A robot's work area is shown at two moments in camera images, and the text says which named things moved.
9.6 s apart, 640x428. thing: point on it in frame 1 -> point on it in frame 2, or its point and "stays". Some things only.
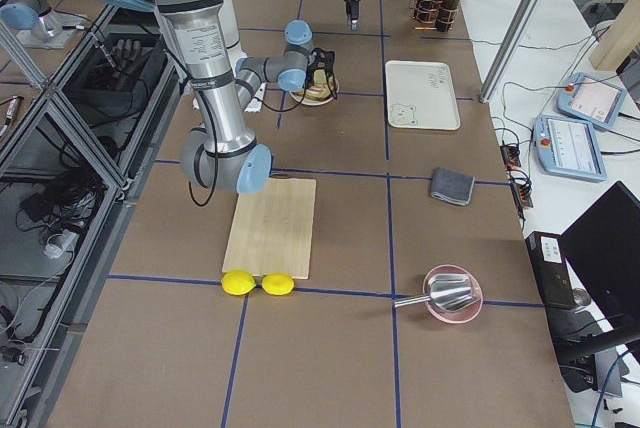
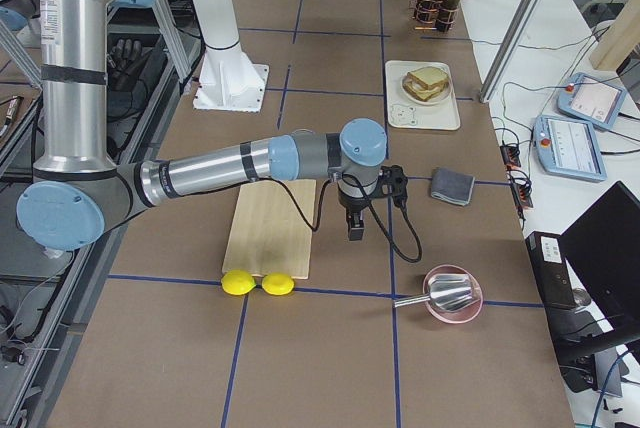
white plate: [319, 103] -> [433, 100]
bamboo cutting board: [271, 230] stays
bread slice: [315, 92] -> [425, 94]
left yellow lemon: [238, 282] stays
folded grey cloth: [452, 186] stays
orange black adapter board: [519, 181] stays
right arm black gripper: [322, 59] -> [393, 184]
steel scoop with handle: [446, 291] stays
